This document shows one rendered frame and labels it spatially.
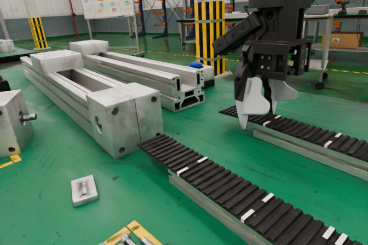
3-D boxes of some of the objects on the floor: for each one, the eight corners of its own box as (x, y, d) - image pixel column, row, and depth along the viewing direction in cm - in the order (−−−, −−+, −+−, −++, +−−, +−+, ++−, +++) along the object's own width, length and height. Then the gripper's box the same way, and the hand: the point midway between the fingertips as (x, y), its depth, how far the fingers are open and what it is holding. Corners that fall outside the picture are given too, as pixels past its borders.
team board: (86, 59, 638) (69, -27, 568) (99, 56, 680) (85, -25, 610) (135, 60, 578) (122, -36, 507) (147, 56, 620) (137, -33, 549)
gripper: (276, -5, 30) (266, 148, 38) (328, -6, 38) (311, 120, 46) (223, 0, 36) (223, 130, 44) (277, -2, 44) (270, 108, 52)
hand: (255, 115), depth 46 cm, fingers open, 8 cm apart
